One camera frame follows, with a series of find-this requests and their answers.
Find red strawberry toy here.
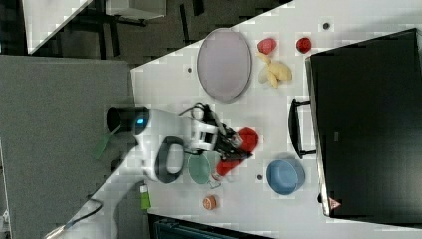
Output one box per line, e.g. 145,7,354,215
257,38,277,55

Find blue bowl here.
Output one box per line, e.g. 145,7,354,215
266,158,305,195

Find red ketchup bottle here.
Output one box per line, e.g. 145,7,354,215
211,127,258,181

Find grey oval plate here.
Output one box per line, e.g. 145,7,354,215
197,28,251,103

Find black toaster oven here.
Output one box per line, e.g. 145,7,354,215
305,28,422,228

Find yellow banana toy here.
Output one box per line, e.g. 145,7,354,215
256,52,292,89

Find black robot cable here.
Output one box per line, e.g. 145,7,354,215
64,198,104,230

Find red tomato toy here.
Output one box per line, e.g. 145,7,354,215
296,37,312,54

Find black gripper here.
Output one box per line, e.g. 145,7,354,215
202,104,252,160

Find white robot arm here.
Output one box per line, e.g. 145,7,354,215
43,103,258,239

